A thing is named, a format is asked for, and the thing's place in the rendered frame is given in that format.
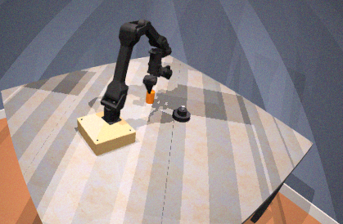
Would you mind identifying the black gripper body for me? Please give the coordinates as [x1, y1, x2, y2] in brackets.
[143, 60, 161, 85]

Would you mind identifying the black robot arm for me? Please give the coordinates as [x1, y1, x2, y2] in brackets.
[100, 19, 173, 125]

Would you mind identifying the orange knob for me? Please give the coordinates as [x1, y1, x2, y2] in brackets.
[146, 90, 155, 104]

